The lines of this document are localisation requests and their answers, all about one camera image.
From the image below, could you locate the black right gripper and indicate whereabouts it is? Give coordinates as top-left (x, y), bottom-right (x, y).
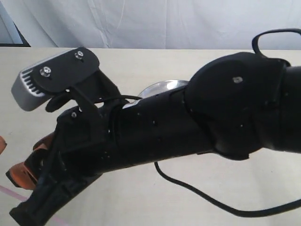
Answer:
top-left (48, 90), bottom-right (213, 186)

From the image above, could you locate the pink straw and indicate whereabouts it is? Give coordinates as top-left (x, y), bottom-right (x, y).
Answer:
top-left (0, 185), bottom-right (70, 226)

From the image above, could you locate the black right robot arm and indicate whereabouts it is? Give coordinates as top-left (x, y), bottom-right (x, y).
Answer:
top-left (6, 48), bottom-right (301, 226)

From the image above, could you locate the round stainless steel plate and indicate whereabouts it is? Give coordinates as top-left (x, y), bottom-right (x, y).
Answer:
top-left (138, 80), bottom-right (189, 98)

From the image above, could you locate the white backdrop sheet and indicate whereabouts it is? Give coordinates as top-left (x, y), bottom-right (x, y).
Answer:
top-left (1, 0), bottom-right (301, 49)

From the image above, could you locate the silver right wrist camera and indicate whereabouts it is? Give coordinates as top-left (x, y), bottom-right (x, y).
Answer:
top-left (11, 48), bottom-right (100, 112)

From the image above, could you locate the dark frame at left edge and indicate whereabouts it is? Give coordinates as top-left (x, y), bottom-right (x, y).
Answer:
top-left (0, 3), bottom-right (30, 47)

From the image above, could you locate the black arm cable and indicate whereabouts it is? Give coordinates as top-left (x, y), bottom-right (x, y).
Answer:
top-left (154, 28), bottom-right (301, 218)

